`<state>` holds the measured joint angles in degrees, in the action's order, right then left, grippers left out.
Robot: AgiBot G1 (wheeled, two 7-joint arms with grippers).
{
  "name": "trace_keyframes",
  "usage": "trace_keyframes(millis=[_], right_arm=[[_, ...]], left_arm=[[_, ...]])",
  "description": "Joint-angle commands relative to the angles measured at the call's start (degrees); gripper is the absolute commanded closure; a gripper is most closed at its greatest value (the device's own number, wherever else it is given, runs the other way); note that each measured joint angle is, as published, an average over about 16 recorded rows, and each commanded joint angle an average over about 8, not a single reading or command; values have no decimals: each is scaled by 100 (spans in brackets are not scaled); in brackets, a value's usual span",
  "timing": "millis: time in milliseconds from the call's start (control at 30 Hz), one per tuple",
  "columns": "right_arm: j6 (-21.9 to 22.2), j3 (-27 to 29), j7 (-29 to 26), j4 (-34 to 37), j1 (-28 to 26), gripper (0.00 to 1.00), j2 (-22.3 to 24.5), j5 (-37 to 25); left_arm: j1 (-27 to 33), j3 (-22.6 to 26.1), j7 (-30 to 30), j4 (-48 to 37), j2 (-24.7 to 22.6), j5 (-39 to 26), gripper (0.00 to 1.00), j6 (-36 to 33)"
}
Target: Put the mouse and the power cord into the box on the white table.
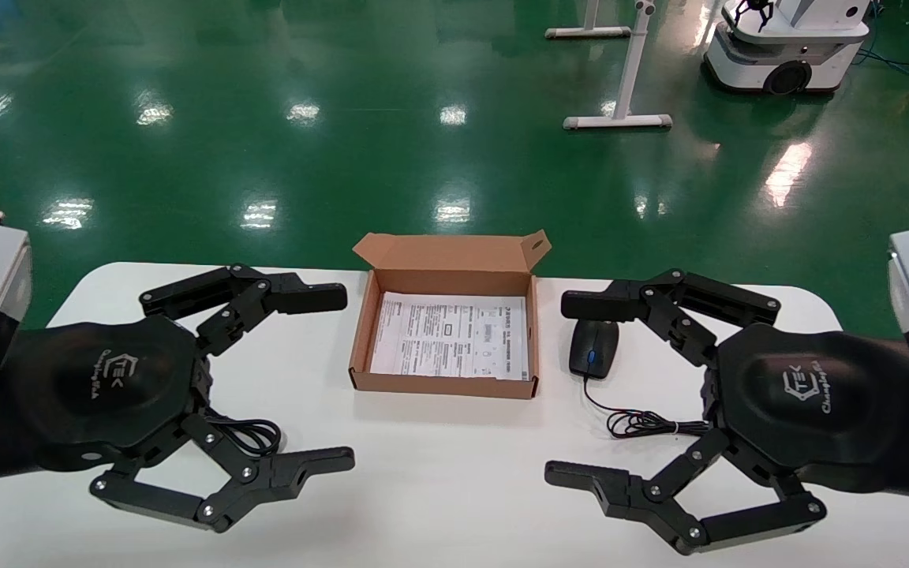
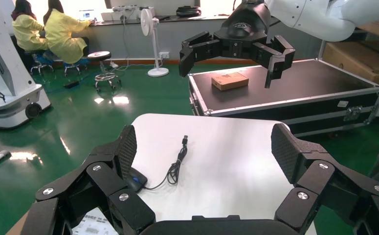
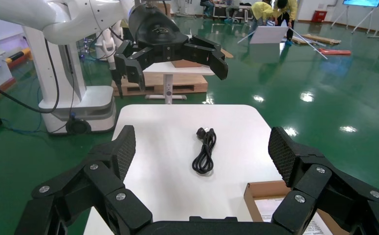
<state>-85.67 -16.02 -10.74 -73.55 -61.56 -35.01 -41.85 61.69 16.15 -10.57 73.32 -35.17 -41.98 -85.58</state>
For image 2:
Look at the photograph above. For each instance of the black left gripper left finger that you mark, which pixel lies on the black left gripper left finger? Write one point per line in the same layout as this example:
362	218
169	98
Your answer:
111	207

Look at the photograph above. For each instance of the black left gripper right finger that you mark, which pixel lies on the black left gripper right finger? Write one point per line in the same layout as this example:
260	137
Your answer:
318	181

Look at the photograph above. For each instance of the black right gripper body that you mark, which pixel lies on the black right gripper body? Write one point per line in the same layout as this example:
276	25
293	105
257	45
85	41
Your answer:
244	29

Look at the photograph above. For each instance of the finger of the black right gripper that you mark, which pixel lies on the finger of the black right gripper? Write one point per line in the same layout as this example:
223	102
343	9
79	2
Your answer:
278	55
199	48

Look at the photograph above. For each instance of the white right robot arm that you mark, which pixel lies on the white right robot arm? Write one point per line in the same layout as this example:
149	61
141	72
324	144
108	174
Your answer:
312	16

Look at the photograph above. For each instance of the small closed cardboard box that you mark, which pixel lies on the small closed cardboard box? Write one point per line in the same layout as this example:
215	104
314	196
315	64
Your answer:
229	81

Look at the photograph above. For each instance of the large cardboard box on shelf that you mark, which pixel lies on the large cardboard box on shelf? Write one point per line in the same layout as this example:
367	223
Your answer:
357	60

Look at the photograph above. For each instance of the white printed instruction sheet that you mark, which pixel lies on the white printed instruction sheet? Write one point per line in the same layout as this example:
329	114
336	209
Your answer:
93	225

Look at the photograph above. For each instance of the dark long desk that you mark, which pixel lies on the dark long desk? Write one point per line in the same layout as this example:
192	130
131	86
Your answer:
189	18

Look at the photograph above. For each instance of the black bag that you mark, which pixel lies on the black bag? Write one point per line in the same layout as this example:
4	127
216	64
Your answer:
188	11

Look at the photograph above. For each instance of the black aluminium-edged flight case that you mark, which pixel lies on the black aluminium-edged flight case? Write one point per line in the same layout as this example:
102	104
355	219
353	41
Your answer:
306	84

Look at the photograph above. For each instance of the white standing fan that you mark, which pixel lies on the white standing fan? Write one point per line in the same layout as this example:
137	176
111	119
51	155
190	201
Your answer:
146	22

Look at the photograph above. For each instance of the white equipment boxes on desk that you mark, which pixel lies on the white equipment boxes on desk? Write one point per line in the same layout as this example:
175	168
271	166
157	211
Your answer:
124	13

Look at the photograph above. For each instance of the round chrome stool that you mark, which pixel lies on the round chrome stool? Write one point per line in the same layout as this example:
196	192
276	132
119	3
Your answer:
99	55

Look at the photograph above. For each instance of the open laptop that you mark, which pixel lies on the open laptop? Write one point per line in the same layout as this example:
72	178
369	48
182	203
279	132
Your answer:
86	14

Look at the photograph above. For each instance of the blue swivel chair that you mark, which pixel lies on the blue swivel chair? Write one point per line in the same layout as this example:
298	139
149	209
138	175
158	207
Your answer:
76	65
42	61

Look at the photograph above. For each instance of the black power adapter on floor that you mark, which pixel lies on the black power adapter on floor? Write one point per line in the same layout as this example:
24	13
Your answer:
71	84

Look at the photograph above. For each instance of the person with dark hair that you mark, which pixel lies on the person with dark hair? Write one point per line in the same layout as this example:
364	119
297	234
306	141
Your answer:
63	35

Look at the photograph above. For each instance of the person with reddish hair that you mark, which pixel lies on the person with reddish hair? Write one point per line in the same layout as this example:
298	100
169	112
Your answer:
25	30

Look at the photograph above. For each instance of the white wheeled idle robot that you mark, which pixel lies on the white wheeled idle robot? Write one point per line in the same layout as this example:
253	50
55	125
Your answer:
1	65

